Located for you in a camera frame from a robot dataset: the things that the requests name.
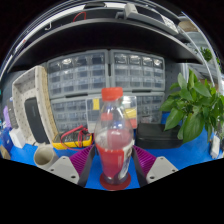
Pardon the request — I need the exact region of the black zip case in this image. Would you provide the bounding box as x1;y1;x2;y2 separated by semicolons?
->
23;97;51;144

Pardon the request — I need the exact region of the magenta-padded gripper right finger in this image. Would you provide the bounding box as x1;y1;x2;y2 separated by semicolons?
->
131;144;180;188

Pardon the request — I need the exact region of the yellow multimeter with red leads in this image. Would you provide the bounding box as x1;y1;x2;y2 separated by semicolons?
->
51;125;94;151

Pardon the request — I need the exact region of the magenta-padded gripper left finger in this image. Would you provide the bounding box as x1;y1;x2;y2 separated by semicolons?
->
45;144;98;188

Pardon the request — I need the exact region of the dark grey product box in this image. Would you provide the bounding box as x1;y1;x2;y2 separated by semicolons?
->
7;98;19;129

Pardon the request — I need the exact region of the potted green plant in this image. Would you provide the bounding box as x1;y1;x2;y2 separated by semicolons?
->
159;68;224;145

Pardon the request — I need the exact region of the white perforated tray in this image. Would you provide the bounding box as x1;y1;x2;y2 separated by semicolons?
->
11;65;59;146

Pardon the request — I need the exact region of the black wall shelf unit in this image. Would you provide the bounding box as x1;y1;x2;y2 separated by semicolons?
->
6;1;204;73

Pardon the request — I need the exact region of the white mug with blue base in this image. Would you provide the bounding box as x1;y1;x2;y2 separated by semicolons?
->
33;143;60;171

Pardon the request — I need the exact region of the flat black case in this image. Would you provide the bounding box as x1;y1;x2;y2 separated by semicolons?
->
134;122;184;149

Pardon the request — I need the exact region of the clear bottle with red cap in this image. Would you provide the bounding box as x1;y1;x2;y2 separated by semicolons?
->
93;87;135;186

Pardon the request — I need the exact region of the small green plant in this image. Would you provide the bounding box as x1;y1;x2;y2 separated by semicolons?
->
199;47;214;63

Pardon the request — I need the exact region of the grey parts drawer cabinet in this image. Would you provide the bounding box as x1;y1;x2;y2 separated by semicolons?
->
134;92;166;125
109;49;167;93
49;94;111;134
46;49;110;99

